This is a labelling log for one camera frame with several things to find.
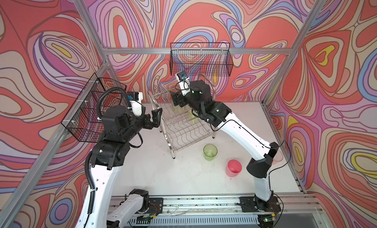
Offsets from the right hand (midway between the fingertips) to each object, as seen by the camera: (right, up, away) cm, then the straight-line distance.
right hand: (180, 90), depth 68 cm
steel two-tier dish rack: (-2, -20, +31) cm, 37 cm away
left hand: (-11, -8, -8) cm, 16 cm away
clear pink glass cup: (+56, -35, +15) cm, 68 cm away
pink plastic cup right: (+30, -43, +16) cm, 54 cm away
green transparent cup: (+17, -34, +22) cm, 44 cm away
